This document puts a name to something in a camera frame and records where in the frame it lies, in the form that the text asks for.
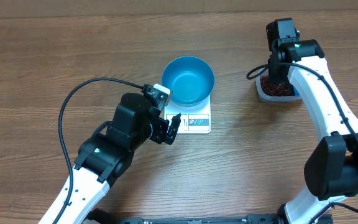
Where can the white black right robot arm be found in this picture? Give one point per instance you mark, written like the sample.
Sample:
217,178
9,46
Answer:
331,172

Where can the white digital kitchen scale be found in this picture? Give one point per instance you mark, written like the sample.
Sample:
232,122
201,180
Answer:
195,118

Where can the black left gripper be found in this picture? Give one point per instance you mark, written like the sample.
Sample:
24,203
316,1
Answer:
161,126

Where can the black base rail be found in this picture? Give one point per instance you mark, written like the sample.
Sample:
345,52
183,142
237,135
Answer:
98,216

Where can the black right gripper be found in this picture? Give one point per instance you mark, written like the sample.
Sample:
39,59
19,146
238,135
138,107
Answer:
276,79

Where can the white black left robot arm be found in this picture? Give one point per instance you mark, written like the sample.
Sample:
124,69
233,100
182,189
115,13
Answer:
109,152

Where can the clear plastic container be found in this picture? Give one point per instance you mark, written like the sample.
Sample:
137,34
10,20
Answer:
274,99

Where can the red adzuki beans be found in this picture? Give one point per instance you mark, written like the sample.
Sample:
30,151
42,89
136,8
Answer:
271,89

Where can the teal metal bowl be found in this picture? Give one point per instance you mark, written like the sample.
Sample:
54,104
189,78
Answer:
190,79

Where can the blue plastic measuring scoop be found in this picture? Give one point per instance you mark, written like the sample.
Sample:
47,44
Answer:
296,92

